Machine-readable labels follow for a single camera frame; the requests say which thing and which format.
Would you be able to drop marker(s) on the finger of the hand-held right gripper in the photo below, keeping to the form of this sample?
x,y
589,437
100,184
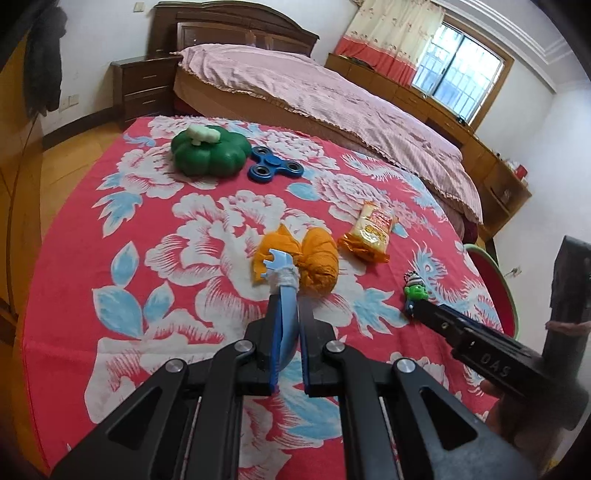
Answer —
x,y
485,328
443,325

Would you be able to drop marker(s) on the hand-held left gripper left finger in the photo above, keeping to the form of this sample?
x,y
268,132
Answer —
x,y
277,350

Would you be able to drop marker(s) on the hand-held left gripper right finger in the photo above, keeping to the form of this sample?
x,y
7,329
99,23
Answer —
x,y
304,364

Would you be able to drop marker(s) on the red bin with green rim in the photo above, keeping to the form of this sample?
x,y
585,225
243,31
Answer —
x,y
496,286

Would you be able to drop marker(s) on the person's right hand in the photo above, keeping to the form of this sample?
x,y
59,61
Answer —
x,y
521,424

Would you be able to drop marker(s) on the orange cloth bag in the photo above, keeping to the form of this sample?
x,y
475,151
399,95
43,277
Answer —
x,y
318,261

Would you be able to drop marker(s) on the orange snack packet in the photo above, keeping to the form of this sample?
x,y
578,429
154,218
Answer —
x,y
369,233

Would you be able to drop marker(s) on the red floral tablecloth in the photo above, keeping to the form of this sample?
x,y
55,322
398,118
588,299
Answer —
x,y
184,258

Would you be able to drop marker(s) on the small red container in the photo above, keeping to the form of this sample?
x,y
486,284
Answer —
x,y
520,170

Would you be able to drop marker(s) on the blue fidget spinner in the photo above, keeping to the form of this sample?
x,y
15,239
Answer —
x,y
272,164

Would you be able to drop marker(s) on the green toy pumpkin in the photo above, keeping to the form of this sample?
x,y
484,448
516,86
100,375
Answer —
x,y
212,154

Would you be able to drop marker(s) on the pink striped blanket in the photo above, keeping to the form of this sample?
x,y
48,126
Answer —
x,y
332,101

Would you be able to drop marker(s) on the wooden framed window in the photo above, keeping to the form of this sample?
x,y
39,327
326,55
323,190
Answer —
x,y
461,69

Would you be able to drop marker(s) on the cream and red curtain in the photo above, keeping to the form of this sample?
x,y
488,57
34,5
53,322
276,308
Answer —
x,y
392,37

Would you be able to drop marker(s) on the dark wooden nightstand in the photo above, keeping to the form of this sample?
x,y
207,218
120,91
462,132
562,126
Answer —
x,y
143,90

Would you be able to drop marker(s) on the wooden wardrobe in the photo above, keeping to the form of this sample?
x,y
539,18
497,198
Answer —
x,y
14,184

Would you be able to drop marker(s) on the dark wooden bed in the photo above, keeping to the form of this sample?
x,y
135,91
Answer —
x,y
217,18

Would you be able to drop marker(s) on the dark hanging coat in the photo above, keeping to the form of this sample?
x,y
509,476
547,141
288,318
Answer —
x,y
44,60

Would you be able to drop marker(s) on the white wall socket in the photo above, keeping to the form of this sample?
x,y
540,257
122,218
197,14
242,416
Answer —
x,y
70,100
513,272

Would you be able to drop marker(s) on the long wooden wall cabinet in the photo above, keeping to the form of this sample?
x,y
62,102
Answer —
x,y
489,175

